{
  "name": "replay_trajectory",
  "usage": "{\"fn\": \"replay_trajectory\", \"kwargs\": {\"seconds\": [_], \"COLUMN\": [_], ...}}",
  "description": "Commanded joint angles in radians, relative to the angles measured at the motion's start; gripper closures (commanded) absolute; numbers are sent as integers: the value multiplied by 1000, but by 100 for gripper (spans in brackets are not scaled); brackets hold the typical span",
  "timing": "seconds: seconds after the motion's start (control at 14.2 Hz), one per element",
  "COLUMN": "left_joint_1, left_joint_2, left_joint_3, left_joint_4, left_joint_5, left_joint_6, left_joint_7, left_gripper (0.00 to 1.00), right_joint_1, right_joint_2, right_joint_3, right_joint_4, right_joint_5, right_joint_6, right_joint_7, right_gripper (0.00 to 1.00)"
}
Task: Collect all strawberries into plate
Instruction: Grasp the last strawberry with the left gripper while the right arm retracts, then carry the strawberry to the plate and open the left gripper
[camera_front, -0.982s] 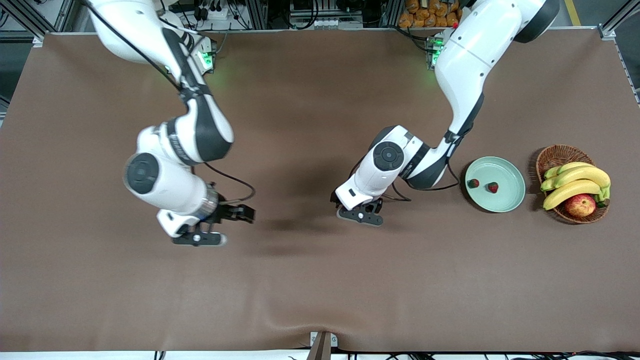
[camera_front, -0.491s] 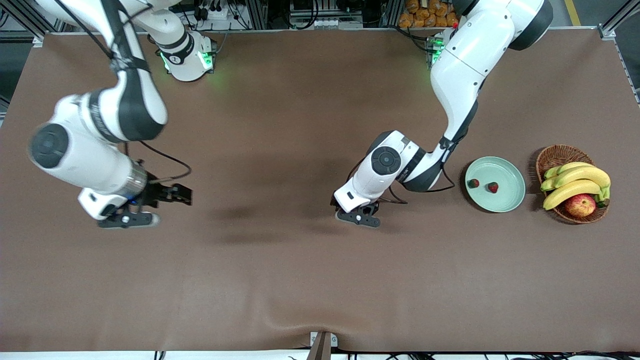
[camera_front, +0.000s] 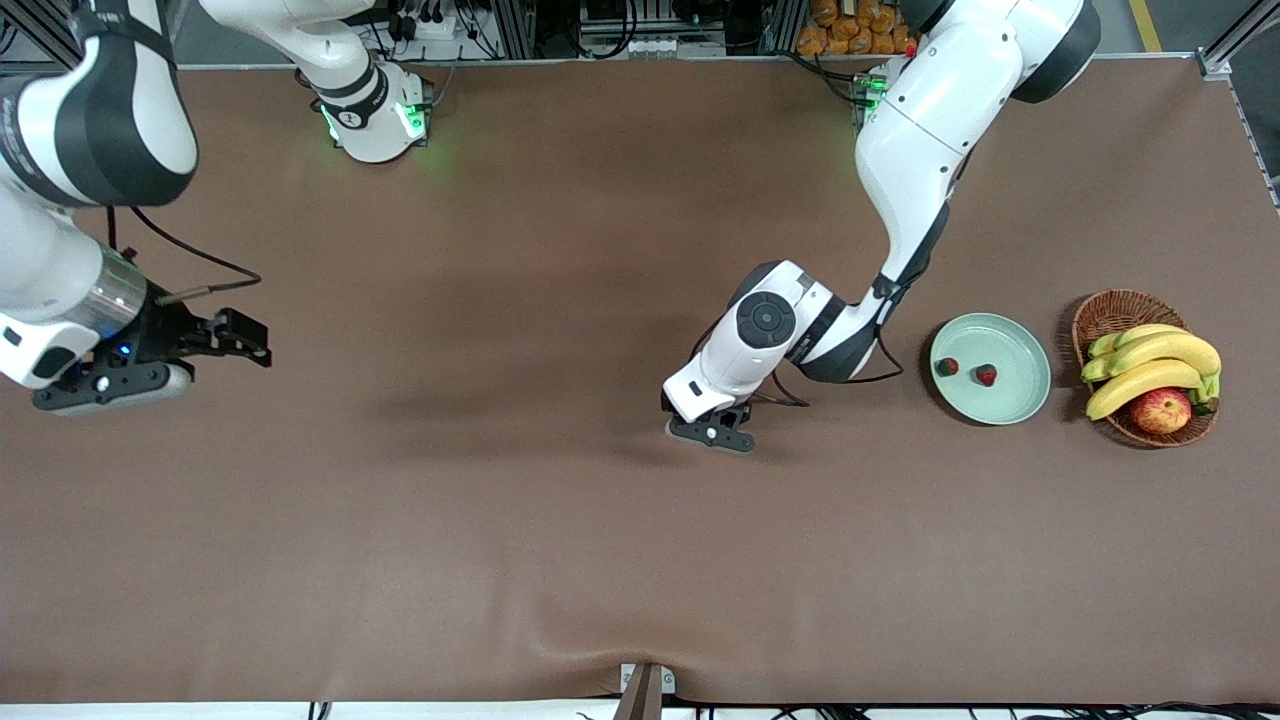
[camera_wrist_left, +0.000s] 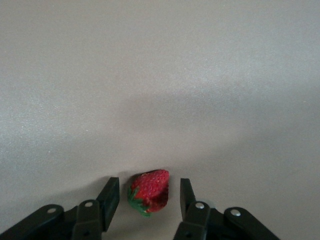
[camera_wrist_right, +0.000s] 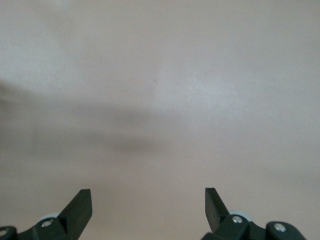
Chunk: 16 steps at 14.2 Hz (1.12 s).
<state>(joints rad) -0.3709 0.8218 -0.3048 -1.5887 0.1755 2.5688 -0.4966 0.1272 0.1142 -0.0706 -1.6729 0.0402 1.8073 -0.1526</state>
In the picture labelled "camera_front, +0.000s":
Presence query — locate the pale green round plate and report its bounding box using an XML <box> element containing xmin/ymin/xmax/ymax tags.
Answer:
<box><xmin>930</xmin><ymin>313</ymin><xmax>1053</xmax><ymax>427</ymax></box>

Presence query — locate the brown table mat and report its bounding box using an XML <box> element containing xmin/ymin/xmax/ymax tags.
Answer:
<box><xmin>0</xmin><ymin>55</ymin><xmax>1280</xmax><ymax>706</ymax></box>

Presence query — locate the white power strip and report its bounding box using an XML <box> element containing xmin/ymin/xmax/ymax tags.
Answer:
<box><xmin>385</xmin><ymin>0</ymin><xmax>463</xmax><ymax>43</ymax></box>

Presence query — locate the metal table clamp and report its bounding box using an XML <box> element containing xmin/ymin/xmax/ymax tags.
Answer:
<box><xmin>612</xmin><ymin>663</ymin><xmax>677</xmax><ymax>720</ymax></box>

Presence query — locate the bag of orange fruit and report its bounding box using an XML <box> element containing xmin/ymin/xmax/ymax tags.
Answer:
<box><xmin>797</xmin><ymin>0</ymin><xmax>921</xmax><ymax>57</ymax></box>

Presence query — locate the brown wicker basket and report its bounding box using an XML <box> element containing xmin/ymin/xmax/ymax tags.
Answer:
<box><xmin>1072</xmin><ymin>289</ymin><xmax>1220</xmax><ymax>449</ymax></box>

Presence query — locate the yellow banana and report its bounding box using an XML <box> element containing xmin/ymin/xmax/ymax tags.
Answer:
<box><xmin>1086</xmin><ymin>359</ymin><xmax>1223</xmax><ymax>422</ymax></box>
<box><xmin>1082</xmin><ymin>332</ymin><xmax>1223</xmax><ymax>384</ymax></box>
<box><xmin>1088</xmin><ymin>323</ymin><xmax>1189</xmax><ymax>359</ymax></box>

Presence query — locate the red apple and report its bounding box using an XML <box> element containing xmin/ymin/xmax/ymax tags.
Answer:
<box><xmin>1130</xmin><ymin>388</ymin><xmax>1194</xmax><ymax>435</ymax></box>

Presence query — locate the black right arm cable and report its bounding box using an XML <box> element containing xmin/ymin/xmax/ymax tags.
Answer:
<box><xmin>105</xmin><ymin>205</ymin><xmax>264</xmax><ymax>306</ymax></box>

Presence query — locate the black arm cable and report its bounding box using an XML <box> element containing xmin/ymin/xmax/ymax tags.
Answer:
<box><xmin>690</xmin><ymin>150</ymin><xmax>961</xmax><ymax>406</ymax></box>
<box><xmin>105</xmin><ymin>205</ymin><xmax>264</xmax><ymax>306</ymax></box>

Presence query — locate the aluminium frame post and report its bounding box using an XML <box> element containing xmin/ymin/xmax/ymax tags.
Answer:
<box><xmin>760</xmin><ymin>0</ymin><xmax>801</xmax><ymax>55</ymax></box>
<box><xmin>488</xmin><ymin>0</ymin><xmax>538</xmax><ymax>59</ymax></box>

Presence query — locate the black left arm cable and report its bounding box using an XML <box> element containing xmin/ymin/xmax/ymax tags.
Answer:
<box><xmin>690</xmin><ymin>150</ymin><xmax>961</xmax><ymax>406</ymax></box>

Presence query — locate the aluminium frame strut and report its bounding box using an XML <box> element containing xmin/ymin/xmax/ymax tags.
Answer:
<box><xmin>1195</xmin><ymin>0</ymin><xmax>1280</xmax><ymax>81</ymax></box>

